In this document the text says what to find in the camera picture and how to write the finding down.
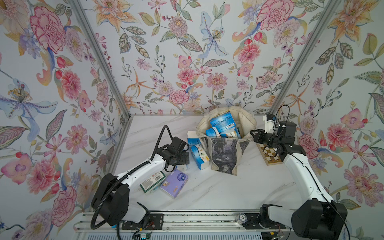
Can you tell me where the blue floral tissue pack front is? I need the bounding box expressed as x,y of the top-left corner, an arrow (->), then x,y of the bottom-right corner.
205,127 -> 221,138

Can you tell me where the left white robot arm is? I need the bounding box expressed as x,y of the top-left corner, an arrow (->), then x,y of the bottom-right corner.
91,137 -> 189,230

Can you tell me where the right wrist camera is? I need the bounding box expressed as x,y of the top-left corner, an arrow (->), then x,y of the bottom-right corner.
263,114 -> 277,134

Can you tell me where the light blue tissue pack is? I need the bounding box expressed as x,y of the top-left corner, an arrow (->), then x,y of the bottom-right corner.
210,111 -> 236,134

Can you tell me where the beige canvas bag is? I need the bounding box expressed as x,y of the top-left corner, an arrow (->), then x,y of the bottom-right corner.
196,106 -> 257,176

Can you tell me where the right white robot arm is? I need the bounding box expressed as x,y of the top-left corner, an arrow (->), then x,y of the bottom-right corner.
250,121 -> 348,240

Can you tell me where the metal base rail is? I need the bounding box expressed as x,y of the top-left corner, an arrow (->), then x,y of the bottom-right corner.
73,209 -> 307,240

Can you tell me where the aluminium corner post left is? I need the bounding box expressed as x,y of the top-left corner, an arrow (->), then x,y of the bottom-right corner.
69,0 -> 131,120

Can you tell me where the wooden chessboard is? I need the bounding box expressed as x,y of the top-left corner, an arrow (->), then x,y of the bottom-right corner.
257,144 -> 283,166

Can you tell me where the blue floral tissue pack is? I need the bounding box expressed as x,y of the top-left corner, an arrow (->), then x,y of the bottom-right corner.
205,127 -> 221,138
191,144 -> 210,170
220,127 -> 242,139

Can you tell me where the aluminium corner post right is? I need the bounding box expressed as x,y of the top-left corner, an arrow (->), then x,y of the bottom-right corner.
266,1 -> 340,115

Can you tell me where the purple tissue pack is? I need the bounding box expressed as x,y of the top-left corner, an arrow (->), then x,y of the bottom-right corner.
160,169 -> 189,199

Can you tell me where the green white tissue box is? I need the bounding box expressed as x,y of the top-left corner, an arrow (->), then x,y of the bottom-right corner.
140,171 -> 167,194

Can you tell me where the aluminium corner post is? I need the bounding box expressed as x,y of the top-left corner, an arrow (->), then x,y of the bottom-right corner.
69,0 -> 131,120
266,1 -> 340,115

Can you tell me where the blue tissue pack by bag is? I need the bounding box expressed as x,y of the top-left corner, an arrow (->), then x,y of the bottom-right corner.
187,131 -> 201,147

